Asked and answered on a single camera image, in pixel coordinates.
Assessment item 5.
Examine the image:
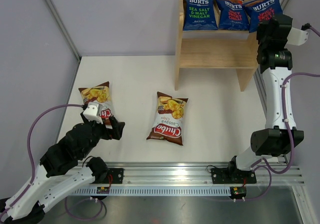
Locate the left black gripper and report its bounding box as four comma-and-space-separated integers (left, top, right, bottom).
80, 112, 125, 159

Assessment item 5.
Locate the blue Burts chilli bag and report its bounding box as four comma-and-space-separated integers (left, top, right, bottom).
242, 0, 283, 33
215, 0, 250, 31

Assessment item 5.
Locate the large Chuba cassava chips bag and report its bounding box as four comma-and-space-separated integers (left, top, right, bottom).
147, 91, 188, 146

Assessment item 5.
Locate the blue Burts sea salt bag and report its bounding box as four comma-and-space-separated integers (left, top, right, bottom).
183, 0, 218, 31

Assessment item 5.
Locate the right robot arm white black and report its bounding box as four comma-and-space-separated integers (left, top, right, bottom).
222, 14, 308, 184

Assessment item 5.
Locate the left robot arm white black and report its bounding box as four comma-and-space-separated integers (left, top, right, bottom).
0, 116, 125, 224

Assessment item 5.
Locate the left Chuba cassava chips bag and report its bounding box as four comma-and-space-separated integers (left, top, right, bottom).
78, 81, 115, 128

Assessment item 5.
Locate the wooden two-tier shelf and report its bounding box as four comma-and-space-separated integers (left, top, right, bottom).
174, 0, 258, 91

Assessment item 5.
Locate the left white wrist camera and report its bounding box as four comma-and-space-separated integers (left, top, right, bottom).
83, 102, 103, 124

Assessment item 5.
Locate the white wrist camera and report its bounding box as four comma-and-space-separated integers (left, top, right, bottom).
287, 27, 309, 46
83, 102, 103, 124

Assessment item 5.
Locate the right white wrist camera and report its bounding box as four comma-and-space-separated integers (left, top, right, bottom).
287, 27, 309, 46

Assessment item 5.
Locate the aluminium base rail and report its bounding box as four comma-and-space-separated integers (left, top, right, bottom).
33, 162, 306, 197

